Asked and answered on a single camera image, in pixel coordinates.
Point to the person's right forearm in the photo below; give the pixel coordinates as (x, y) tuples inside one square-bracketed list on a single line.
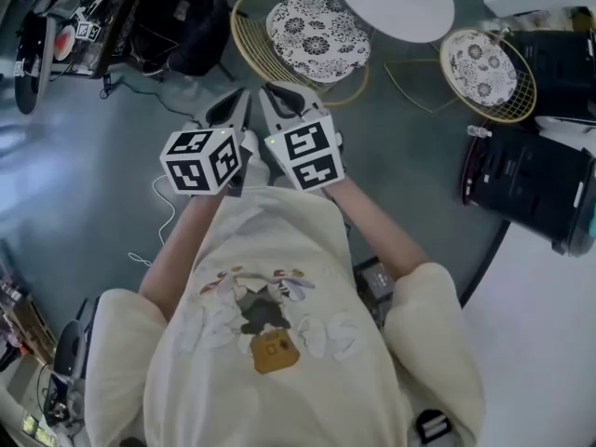
[(377, 226)]

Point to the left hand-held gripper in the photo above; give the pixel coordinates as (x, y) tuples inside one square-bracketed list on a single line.
[(200, 161)]

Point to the black battery pack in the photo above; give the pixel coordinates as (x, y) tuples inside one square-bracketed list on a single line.
[(377, 280)]

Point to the clear plastic bottle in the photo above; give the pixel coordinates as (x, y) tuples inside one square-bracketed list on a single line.
[(479, 131)]

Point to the red white bowl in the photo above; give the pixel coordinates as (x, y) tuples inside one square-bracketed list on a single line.
[(64, 44)]

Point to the black power adapter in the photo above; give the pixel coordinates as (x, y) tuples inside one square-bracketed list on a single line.
[(106, 86)]

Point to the person's left forearm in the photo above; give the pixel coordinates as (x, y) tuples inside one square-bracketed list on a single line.
[(181, 249)]

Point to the dark coffee table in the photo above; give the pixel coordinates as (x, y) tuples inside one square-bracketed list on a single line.
[(93, 58)]

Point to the black equipment case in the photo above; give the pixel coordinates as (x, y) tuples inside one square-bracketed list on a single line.
[(559, 72), (526, 184)]

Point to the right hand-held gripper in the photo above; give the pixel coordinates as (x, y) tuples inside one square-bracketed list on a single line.
[(307, 156)]

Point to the round grey tray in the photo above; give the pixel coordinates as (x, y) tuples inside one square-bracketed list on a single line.
[(30, 63)]

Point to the black office chair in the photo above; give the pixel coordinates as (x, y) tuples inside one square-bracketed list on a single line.
[(70, 347)]

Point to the person's cream sweatshirt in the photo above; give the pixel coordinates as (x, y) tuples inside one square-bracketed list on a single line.
[(279, 231)]

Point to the round white table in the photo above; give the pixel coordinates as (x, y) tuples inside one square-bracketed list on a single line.
[(372, 7)]

